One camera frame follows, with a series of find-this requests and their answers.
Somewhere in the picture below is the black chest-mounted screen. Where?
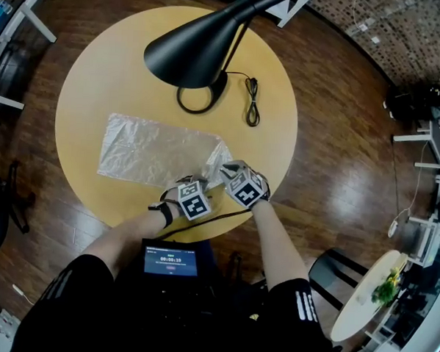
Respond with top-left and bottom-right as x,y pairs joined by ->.
140,244 -> 202,279

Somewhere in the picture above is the person's right hand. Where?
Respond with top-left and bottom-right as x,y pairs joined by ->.
256,174 -> 273,204

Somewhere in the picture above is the person's right forearm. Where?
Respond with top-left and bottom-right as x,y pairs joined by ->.
246,199 -> 314,293

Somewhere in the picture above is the person in dark clothes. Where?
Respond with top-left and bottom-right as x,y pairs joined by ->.
10,230 -> 345,352

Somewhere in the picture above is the small light round table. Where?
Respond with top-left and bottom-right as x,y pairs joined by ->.
331,246 -> 410,346

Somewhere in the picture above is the black desk lamp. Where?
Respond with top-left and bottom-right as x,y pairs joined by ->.
140,0 -> 298,120

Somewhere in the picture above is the blue plastic tray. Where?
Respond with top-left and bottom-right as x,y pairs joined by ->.
0,0 -> 13,32

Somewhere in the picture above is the white side table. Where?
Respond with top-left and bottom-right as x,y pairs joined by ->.
392,118 -> 440,169

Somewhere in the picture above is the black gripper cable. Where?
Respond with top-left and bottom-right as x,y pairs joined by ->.
154,201 -> 254,247

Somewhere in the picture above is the person's left hand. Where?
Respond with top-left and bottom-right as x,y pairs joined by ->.
159,173 -> 209,209

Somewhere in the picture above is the clear plastic bag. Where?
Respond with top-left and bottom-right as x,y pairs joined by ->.
96,112 -> 236,191

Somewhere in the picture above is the person's left forearm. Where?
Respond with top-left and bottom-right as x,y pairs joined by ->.
80,197 -> 175,280

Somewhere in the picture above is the black lamp cable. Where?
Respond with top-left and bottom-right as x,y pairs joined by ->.
222,71 -> 263,129

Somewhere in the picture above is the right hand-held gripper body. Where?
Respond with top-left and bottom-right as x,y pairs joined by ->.
223,166 -> 267,211

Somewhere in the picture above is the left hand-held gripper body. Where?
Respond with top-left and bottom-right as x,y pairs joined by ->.
175,181 -> 214,223

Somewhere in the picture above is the black wristwatch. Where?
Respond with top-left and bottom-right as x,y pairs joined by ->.
146,200 -> 175,229

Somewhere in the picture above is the green potted plant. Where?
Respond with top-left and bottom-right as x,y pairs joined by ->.
371,266 -> 403,309

